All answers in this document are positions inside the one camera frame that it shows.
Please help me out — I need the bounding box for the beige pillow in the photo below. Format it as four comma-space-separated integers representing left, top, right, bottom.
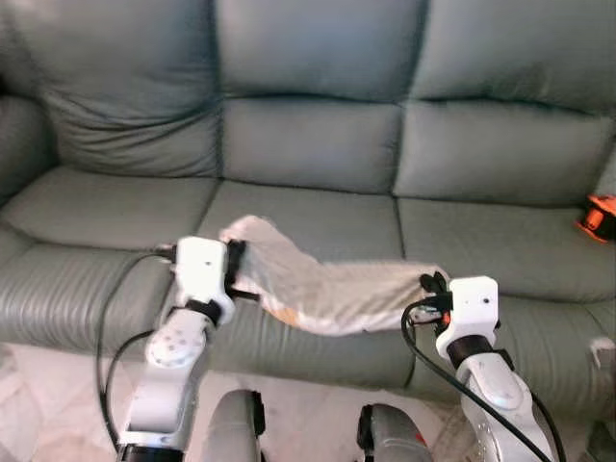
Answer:
219, 214, 449, 338

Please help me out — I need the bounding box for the green leather sofa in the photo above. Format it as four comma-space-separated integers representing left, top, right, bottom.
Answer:
0, 0, 616, 424

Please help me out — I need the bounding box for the grey right robot leg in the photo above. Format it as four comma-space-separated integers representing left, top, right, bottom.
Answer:
356, 402, 434, 462

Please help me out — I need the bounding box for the grey robot leg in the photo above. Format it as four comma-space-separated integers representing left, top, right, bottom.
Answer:
197, 388, 268, 462
356, 402, 434, 462

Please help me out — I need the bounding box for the grey left robot leg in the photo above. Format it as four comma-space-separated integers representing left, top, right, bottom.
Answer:
197, 388, 268, 462

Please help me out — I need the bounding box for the small white scrap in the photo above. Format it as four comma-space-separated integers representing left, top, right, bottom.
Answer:
589, 337, 616, 369

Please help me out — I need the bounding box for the orange and black object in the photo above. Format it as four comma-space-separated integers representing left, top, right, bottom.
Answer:
577, 192, 616, 244

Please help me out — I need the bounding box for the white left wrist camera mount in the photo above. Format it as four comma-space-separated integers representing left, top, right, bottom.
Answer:
173, 236, 237, 323

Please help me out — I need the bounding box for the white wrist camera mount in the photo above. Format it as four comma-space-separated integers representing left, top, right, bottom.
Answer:
173, 236, 237, 323
435, 276, 501, 359

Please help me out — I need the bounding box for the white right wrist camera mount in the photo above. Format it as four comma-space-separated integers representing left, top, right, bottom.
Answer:
435, 276, 501, 359

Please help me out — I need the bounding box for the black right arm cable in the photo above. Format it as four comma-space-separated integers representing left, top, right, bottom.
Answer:
400, 294, 569, 462

